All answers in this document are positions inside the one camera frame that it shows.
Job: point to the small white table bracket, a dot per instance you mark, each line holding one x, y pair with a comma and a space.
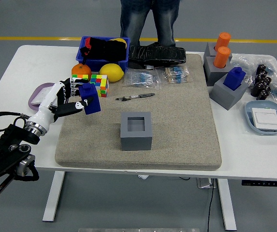
143, 177

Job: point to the black cloth bundle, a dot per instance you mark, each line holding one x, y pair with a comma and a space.
106, 49

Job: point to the black cylindrical capacitor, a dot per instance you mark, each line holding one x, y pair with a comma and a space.
263, 94
261, 68
257, 89
261, 75
265, 81

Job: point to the yellow lemon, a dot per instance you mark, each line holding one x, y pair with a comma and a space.
111, 72

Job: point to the blue plastic bin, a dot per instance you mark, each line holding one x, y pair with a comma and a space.
104, 65

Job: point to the blue-grey plate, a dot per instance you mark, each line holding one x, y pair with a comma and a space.
249, 116

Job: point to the purple plate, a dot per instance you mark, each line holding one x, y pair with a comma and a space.
34, 101

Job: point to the grey round-hole seal holder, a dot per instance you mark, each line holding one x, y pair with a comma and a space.
213, 75
209, 50

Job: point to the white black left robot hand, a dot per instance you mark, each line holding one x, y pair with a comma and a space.
46, 108

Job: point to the person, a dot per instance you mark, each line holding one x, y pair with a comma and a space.
131, 19

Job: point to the grey-brown fabric mat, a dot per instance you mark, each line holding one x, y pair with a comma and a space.
177, 125

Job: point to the white table leg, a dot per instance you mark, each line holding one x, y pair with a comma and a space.
226, 205
53, 195

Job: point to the clear plastic bags pile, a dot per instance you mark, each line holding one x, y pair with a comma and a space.
247, 62

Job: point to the blue square seal stamp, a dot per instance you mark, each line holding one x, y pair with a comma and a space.
235, 78
92, 101

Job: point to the black slim pen tool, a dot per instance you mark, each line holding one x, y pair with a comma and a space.
135, 96

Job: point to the red fabric piece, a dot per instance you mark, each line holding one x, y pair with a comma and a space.
87, 43

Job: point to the yellow curved item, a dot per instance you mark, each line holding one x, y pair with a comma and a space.
120, 39

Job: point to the orange fruit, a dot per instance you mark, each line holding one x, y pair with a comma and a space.
81, 69

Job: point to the multicolour puzzle cube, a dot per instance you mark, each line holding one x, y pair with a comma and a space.
102, 84
80, 76

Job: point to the black table control panel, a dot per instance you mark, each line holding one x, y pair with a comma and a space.
261, 183

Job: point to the orange cylinder seal stamp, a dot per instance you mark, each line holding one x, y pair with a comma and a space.
223, 39
221, 58

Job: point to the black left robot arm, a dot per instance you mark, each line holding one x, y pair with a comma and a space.
7, 149

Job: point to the grey square-hole seal holder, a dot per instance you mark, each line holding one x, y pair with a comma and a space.
223, 96
135, 142

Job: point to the clear bag of resistors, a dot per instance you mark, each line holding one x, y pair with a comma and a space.
141, 78
177, 75

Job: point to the white wall switch panel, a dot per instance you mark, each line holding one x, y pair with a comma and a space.
40, 95
266, 118

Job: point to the silver box under table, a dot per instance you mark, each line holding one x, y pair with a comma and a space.
204, 183

